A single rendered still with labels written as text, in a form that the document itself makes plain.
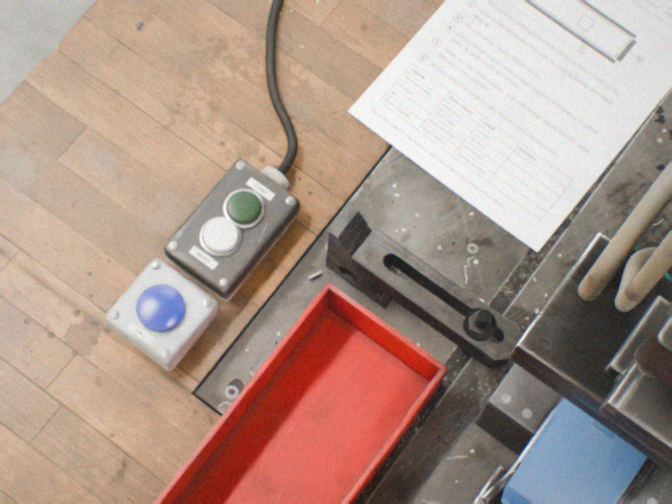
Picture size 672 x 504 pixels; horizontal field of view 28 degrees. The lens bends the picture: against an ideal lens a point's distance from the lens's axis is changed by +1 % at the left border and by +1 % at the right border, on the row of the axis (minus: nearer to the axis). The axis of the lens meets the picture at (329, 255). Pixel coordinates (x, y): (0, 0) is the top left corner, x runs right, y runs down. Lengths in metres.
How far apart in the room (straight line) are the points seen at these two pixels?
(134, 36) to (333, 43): 0.18
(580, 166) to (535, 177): 0.04
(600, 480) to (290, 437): 0.25
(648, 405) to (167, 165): 0.51
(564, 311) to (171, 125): 0.45
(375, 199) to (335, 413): 0.20
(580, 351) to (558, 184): 0.33
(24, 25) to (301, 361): 1.29
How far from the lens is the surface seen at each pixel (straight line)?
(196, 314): 1.09
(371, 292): 1.11
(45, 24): 2.29
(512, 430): 1.06
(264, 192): 1.13
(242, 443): 1.09
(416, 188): 1.17
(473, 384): 1.12
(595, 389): 0.88
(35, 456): 1.11
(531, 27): 1.25
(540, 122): 1.21
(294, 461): 1.09
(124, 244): 1.15
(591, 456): 1.03
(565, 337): 0.89
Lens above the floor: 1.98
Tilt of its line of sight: 71 degrees down
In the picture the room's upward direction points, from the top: 6 degrees clockwise
